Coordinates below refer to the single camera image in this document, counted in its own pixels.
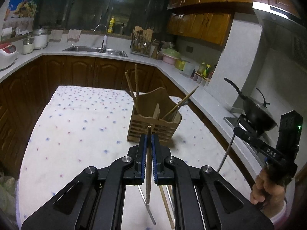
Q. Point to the plastic bag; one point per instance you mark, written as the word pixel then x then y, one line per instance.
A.
pixel 7 196

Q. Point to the steel rice cooker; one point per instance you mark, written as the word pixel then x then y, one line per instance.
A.
pixel 40 39

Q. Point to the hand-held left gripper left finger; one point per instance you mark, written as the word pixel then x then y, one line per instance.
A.
pixel 144 158

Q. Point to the white red rice cooker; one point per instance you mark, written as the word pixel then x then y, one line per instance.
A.
pixel 7 55

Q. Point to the kitchen faucet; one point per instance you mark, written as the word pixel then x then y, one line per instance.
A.
pixel 104 40

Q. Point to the yellow bottle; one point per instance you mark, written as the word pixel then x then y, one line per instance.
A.
pixel 111 25

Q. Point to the dark kitchen window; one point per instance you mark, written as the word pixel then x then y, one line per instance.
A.
pixel 84 2

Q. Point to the steel sink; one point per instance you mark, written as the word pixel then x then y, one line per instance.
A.
pixel 96 50

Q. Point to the beige cloth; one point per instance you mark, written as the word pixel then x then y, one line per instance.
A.
pixel 56 34

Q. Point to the person's right hand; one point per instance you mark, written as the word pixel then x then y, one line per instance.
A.
pixel 271 192

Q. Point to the black wok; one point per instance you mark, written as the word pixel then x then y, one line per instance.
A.
pixel 256 115

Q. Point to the range hood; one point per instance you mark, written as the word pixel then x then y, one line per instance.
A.
pixel 283 40

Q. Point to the dish rack with utensils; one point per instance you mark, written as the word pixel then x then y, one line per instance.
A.
pixel 141 42

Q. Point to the clear plastic container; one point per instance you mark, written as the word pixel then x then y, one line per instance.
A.
pixel 189 70

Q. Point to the gas stove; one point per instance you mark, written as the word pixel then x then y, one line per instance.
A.
pixel 239 129

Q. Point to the spice container set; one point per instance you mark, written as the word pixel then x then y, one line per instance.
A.
pixel 200 79

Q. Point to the wooden utensil holder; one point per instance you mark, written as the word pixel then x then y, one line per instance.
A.
pixel 163 130

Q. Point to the pink green basin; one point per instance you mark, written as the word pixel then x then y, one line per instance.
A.
pixel 171 56

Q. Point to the oil bottle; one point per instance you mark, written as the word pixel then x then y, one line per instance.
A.
pixel 208 70
pixel 202 69

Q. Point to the wooden wall cabinets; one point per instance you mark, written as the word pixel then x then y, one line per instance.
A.
pixel 211 4

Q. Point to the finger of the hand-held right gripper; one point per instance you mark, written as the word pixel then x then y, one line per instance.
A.
pixel 254 141

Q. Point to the wooden base cabinets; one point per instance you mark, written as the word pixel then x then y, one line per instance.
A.
pixel 72 71

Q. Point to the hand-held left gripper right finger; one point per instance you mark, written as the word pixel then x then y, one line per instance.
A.
pixel 154 158

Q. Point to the small white pot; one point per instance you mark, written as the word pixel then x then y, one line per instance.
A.
pixel 28 46

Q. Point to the yellow jug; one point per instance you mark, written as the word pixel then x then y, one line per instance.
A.
pixel 179 65

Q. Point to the pink cloth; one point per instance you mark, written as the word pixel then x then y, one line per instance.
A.
pixel 73 35

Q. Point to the fruit wall poster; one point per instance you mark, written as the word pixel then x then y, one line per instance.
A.
pixel 22 4

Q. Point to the dark bottle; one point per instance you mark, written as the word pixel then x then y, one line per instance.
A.
pixel 122 28

